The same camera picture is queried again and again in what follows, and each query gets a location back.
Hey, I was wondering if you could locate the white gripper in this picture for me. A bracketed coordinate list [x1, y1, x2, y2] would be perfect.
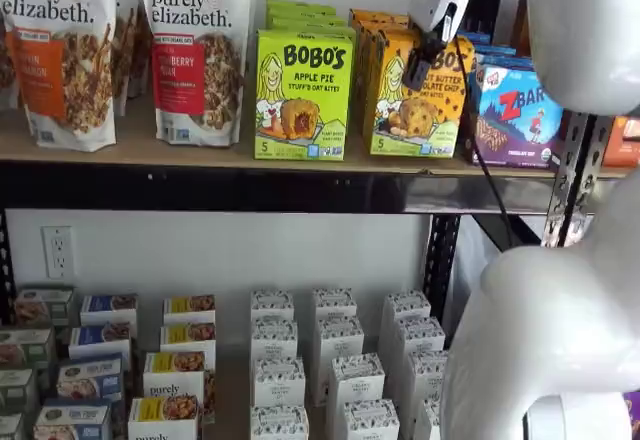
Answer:
[402, 0, 481, 94]

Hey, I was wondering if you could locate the orange Bobo's oat bites box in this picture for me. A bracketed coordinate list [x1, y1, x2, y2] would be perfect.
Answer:
[348, 8, 412, 126]
[362, 27, 476, 159]
[352, 20, 419, 126]

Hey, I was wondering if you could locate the green Bobo's apple pie box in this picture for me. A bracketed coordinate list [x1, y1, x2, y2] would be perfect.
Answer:
[267, 11, 348, 24]
[254, 28, 355, 162]
[264, 0, 338, 15]
[269, 20, 356, 32]

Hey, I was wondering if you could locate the black metal shelf beam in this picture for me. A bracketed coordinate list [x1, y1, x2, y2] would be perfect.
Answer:
[0, 159, 626, 216]

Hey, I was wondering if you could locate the orange brown snack box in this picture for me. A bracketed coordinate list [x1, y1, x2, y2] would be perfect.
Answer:
[602, 115, 640, 169]

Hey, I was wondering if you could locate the white floral patterned box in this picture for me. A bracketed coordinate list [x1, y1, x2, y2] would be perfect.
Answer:
[252, 357, 306, 409]
[394, 317, 446, 361]
[342, 398, 400, 440]
[405, 349, 450, 411]
[313, 287, 359, 319]
[414, 399, 444, 440]
[315, 315, 365, 406]
[249, 317, 300, 361]
[327, 353, 386, 424]
[382, 290, 432, 351]
[249, 404, 310, 440]
[249, 288, 296, 321]

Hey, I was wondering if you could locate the wooden shelf board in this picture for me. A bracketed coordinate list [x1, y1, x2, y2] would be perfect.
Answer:
[0, 94, 629, 181]

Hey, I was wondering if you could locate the yellow granola box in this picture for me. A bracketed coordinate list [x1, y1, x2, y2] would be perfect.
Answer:
[143, 351, 216, 404]
[128, 395, 201, 440]
[159, 322, 217, 356]
[163, 293, 217, 326]

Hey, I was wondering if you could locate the blue granola box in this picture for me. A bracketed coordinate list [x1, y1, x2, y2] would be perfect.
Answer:
[56, 354, 125, 404]
[33, 399, 112, 440]
[79, 293, 139, 327]
[68, 323, 132, 361]

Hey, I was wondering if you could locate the purple snack box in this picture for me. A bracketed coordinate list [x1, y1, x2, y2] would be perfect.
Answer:
[622, 389, 640, 440]

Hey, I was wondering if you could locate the green granola box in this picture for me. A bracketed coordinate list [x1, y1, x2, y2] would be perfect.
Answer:
[0, 368, 39, 416]
[0, 412, 26, 440]
[14, 287, 76, 329]
[0, 327, 56, 372]

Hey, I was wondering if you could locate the slim black rack upright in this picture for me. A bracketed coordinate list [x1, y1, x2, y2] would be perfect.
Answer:
[0, 207, 16, 326]
[423, 213, 462, 341]

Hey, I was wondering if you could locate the black diagonal rack brace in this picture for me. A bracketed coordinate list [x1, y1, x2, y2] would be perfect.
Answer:
[469, 213, 544, 252]

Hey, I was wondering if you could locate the granola bag with red label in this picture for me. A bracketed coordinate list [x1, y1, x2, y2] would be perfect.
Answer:
[139, 0, 254, 149]

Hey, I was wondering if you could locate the white granola bag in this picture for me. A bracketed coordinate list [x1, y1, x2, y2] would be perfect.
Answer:
[0, 9, 21, 114]
[113, 0, 132, 117]
[127, 0, 154, 101]

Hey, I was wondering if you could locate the granola bag with orange label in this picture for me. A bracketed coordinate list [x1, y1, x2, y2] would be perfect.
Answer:
[0, 0, 117, 154]

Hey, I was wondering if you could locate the white wall outlet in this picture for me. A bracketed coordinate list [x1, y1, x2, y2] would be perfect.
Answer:
[40, 225, 76, 280]

